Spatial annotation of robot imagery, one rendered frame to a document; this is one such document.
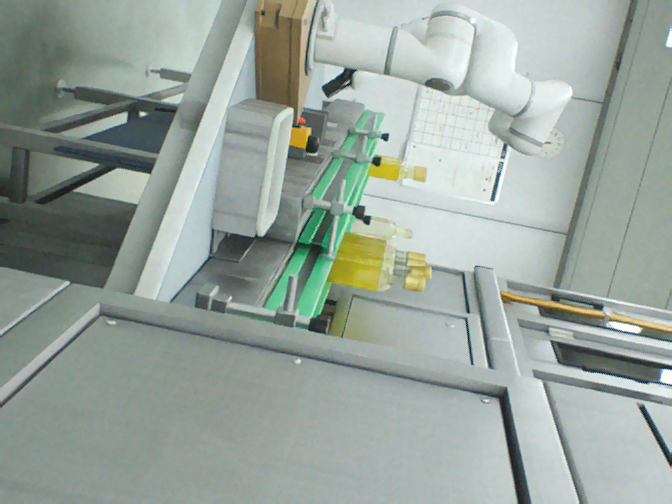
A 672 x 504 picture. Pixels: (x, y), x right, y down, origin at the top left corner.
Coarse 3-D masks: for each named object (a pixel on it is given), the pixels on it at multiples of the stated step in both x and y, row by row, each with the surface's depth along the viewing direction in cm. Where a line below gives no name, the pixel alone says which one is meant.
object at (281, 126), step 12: (288, 108) 157; (276, 120) 146; (288, 120) 161; (276, 132) 145; (288, 132) 161; (276, 144) 162; (276, 156) 163; (276, 168) 164; (264, 180) 149; (276, 180) 164; (264, 192) 148; (276, 192) 165; (264, 204) 149; (276, 204) 166; (264, 216) 150; (276, 216) 165; (264, 228) 155
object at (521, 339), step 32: (352, 288) 219; (448, 288) 233; (480, 288) 228; (512, 288) 247; (544, 288) 247; (480, 320) 210; (512, 320) 214; (544, 320) 219; (576, 320) 229; (512, 352) 187; (544, 352) 202; (576, 352) 207; (608, 352) 209; (640, 352) 214; (576, 384) 186; (608, 384) 185; (640, 384) 189
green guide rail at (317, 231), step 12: (372, 156) 283; (360, 180) 241; (348, 204) 211; (312, 216) 193; (324, 216) 196; (348, 216) 200; (312, 228) 183; (324, 228) 186; (300, 240) 175; (312, 240) 176; (324, 240) 176; (336, 240) 178
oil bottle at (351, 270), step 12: (336, 252) 183; (336, 264) 179; (348, 264) 178; (360, 264) 178; (372, 264) 179; (384, 264) 181; (336, 276) 179; (348, 276) 179; (360, 276) 179; (372, 276) 179; (384, 276) 178; (372, 288) 179; (384, 288) 179
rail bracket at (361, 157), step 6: (366, 138) 224; (336, 150) 225; (360, 150) 225; (336, 156) 225; (342, 156) 226; (348, 156) 226; (354, 156) 225; (360, 156) 225; (366, 156) 225; (378, 156) 226; (360, 162) 225; (372, 162) 225; (378, 162) 224
